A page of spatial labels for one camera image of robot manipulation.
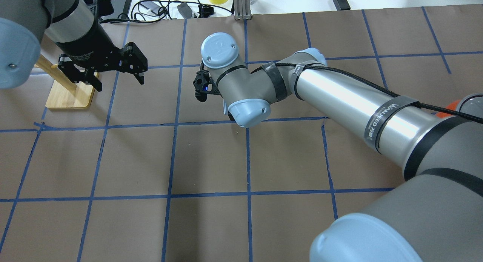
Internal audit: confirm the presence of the orange can with silver lid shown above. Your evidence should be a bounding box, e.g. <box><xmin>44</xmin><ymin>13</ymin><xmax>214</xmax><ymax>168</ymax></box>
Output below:
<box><xmin>435</xmin><ymin>100</ymin><xmax>461</xmax><ymax>119</ymax></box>

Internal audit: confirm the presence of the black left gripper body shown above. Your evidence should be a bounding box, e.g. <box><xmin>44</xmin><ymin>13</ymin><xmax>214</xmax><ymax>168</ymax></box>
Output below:
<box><xmin>58</xmin><ymin>26</ymin><xmax>148</xmax><ymax>84</ymax></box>

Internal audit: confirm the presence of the black power adapter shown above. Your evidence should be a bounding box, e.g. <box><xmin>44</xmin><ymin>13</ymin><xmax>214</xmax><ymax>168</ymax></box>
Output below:
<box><xmin>332</xmin><ymin>0</ymin><xmax>351</xmax><ymax>11</ymax></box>

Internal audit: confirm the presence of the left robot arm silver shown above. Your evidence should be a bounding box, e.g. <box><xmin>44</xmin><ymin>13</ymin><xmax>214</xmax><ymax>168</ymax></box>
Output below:
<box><xmin>0</xmin><ymin>0</ymin><xmax>148</xmax><ymax>92</ymax></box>

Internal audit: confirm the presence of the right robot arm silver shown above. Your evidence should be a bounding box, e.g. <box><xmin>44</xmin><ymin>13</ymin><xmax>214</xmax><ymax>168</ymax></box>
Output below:
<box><xmin>194</xmin><ymin>32</ymin><xmax>483</xmax><ymax>262</ymax></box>

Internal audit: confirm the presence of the wooden cup rack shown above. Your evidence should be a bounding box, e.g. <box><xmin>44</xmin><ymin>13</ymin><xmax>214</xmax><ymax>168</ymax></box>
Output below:
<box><xmin>34</xmin><ymin>54</ymin><xmax>94</xmax><ymax>110</ymax></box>

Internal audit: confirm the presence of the aluminium frame post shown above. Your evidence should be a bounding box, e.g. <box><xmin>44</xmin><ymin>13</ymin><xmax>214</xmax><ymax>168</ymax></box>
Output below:
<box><xmin>233</xmin><ymin>0</ymin><xmax>252</xmax><ymax>21</ymax></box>

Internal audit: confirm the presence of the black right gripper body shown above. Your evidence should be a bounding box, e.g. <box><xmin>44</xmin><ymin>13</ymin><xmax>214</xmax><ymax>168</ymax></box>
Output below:
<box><xmin>193</xmin><ymin>62</ymin><xmax>221</xmax><ymax>103</ymax></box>

